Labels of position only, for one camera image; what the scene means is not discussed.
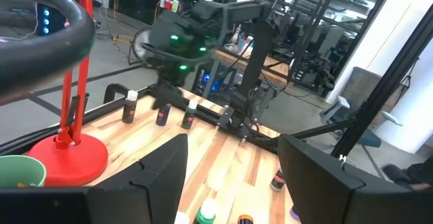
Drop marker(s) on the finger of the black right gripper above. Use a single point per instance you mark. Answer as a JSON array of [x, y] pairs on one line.
[[159, 97], [176, 97]]

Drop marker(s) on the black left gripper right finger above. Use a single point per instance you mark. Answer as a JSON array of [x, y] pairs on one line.
[[338, 200]]

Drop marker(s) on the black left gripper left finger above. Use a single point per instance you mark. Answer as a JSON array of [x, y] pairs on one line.
[[145, 200]]

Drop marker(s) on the blue paint bottle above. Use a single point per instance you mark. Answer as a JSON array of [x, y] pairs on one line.
[[163, 117]]

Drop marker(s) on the dark green paint bottle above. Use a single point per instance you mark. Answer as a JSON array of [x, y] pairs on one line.
[[188, 119]]

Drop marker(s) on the brown paint bottle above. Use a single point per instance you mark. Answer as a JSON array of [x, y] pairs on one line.
[[129, 110]]

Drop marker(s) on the small bright green paint bottle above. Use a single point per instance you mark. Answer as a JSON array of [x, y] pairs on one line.
[[204, 215]]

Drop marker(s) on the orange paint bottle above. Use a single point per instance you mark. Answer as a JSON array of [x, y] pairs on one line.
[[245, 220]]

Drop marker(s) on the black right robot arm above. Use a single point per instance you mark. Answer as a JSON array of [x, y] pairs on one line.
[[253, 65]]

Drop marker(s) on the purple paint bottle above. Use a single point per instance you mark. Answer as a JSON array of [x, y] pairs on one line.
[[293, 214]]

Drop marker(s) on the grey paint bottle dark label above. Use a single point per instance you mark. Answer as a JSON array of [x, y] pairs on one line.
[[277, 180]]

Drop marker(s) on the person's foot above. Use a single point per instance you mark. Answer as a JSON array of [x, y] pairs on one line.
[[395, 175]]

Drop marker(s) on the white blue office chair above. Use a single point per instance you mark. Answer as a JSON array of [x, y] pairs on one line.
[[368, 137]]

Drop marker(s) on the red desk lamp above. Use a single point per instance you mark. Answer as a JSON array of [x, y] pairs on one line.
[[74, 163]]

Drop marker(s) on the wooden workbench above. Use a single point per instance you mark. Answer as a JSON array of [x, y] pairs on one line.
[[274, 71]]

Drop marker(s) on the green plastic cup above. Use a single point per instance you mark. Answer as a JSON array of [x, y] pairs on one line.
[[20, 170]]

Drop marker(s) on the black device blue lights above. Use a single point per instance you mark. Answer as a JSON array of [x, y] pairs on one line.
[[50, 21]]

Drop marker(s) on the black frame clamp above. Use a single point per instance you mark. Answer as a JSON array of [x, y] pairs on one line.
[[111, 90]]

